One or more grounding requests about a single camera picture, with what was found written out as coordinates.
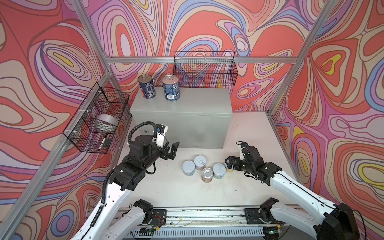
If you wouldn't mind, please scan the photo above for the tall light blue can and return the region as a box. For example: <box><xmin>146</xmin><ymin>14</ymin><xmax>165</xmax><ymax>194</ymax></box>
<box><xmin>162</xmin><ymin>74</ymin><xmax>180</xmax><ymax>101</ymax></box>

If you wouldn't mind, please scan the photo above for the tall dark blue can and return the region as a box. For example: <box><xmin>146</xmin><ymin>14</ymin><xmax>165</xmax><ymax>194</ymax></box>
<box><xmin>138</xmin><ymin>75</ymin><xmax>156</xmax><ymax>99</ymax></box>

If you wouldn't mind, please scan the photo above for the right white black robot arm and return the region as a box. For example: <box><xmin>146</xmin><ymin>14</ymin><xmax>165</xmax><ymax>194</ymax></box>
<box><xmin>225</xmin><ymin>142</ymin><xmax>361</xmax><ymax>240</ymax></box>

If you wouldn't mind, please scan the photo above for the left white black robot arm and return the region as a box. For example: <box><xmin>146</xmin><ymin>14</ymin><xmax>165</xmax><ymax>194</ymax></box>
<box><xmin>72</xmin><ymin>121</ymin><xmax>180</xmax><ymax>240</ymax></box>

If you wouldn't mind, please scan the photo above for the small white blue can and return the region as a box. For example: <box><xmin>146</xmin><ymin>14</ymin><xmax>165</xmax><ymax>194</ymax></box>
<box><xmin>213</xmin><ymin>163</ymin><xmax>226</xmax><ymax>179</ymax></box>

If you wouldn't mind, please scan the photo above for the small white can left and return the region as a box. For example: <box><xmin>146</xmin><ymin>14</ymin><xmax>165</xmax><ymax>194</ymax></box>
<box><xmin>182</xmin><ymin>160</ymin><xmax>196</xmax><ymax>177</ymax></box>

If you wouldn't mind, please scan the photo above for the small pink can silver lid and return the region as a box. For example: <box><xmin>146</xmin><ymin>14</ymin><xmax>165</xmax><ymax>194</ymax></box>
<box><xmin>202</xmin><ymin>168</ymin><xmax>214</xmax><ymax>183</ymax></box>

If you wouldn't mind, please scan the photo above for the small white can pull tab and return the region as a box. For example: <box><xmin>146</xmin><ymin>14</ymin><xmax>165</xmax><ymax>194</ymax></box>
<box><xmin>194</xmin><ymin>155</ymin><xmax>207</xmax><ymax>171</ymax></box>

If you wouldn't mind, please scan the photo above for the grey metal cabinet box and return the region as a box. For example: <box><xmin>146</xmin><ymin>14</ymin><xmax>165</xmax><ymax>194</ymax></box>
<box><xmin>130</xmin><ymin>87</ymin><xmax>233</xmax><ymax>149</ymax></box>

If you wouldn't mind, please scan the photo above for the grey tape roll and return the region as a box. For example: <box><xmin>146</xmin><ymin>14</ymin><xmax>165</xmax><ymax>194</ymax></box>
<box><xmin>95</xmin><ymin>114</ymin><xmax>118</xmax><ymax>134</ymax></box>

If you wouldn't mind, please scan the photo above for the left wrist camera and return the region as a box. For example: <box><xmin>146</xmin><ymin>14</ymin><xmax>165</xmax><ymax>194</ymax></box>
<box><xmin>156</xmin><ymin>124</ymin><xmax>168</xmax><ymax>149</ymax></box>

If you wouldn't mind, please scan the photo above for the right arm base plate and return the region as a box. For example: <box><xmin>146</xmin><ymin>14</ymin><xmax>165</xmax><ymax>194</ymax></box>
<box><xmin>242</xmin><ymin>208</ymin><xmax>286</xmax><ymax>225</ymax></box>

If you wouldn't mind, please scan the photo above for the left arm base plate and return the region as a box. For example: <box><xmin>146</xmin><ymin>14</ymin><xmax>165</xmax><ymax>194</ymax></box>
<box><xmin>139</xmin><ymin>209</ymin><xmax>167</xmax><ymax>228</ymax></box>

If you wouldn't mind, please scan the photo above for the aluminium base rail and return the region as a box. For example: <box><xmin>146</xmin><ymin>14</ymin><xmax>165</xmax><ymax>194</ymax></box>
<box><xmin>122</xmin><ymin>207</ymin><xmax>295</xmax><ymax>240</ymax></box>

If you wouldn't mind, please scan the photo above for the left black wire basket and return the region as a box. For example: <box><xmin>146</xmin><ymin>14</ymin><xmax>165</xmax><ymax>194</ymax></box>
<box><xmin>63</xmin><ymin>83</ymin><xmax>129</xmax><ymax>154</ymax></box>

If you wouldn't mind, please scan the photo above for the black wire basket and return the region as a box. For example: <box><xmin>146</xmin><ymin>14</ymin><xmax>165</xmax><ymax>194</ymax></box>
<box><xmin>63</xmin><ymin>83</ymin><xmax>129</xmax><ymax>154</ymax></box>
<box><xmin>174</xmin><ymin>50</ymin><xmax>238</xmax><ymax>89</ymax></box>

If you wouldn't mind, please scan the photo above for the back black wire basket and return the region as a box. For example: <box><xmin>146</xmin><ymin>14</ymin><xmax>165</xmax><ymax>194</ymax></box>
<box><xmin>174</xmin><ymin>50</ymin><xmax>238</xmax><ymax>89</ymax></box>

